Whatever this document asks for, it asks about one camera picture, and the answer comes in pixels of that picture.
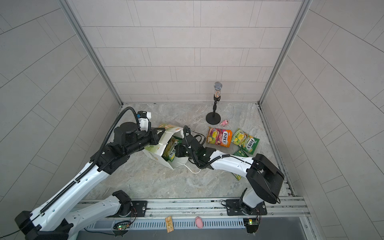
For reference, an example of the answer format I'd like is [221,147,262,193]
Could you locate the left circuit board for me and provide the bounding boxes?
[113,221,131,237]

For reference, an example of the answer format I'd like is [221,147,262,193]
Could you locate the small pink toy figure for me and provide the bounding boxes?
[220,120,229,127]

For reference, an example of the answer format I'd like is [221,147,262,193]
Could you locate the circuit board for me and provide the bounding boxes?
[113,221,131,237]
[243,219,260,234]

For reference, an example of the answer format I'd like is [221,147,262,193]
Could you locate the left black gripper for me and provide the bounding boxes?
[122,127,167,158]

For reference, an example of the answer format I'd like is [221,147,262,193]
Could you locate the right circuit board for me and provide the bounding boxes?
[243,219,260,234]

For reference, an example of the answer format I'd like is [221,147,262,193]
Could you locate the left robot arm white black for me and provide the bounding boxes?
[15,118,165,240]

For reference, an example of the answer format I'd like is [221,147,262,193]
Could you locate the orange Fox's fruits candy bag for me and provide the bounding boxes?
[207,127,233,148]

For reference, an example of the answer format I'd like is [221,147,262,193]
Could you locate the pink oval eraser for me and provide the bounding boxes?
[195,217,204,229]

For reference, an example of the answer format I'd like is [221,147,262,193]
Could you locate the black corrugated cable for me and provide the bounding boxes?
[40,106,151,212]
[182,125,281,205]

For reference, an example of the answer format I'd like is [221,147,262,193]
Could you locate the right black corrugated cable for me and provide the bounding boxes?
[182,125,281,205]

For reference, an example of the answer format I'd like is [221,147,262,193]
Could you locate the left black corrugated cable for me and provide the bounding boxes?
[40,106,151,212]

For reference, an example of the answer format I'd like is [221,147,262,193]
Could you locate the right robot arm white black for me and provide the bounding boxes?
[182,126,285,215]

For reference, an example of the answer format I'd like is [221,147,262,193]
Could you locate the green Fox's candy bag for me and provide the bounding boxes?
[233,149,248,181]
[162,137,182,162]
[232,129,260,155]

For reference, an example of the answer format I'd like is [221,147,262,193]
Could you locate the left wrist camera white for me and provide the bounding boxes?
[137,111,152,132]

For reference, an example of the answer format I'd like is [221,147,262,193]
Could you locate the wooden tag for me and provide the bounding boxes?
[165,216,174,233]

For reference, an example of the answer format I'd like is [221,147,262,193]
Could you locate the white paper bag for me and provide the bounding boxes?
[143,124,199,174]

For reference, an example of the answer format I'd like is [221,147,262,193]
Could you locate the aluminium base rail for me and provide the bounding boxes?
[86,197,310,233]

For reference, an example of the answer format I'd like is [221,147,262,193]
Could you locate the black microphone stand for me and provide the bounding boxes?
[206,95,221,125]

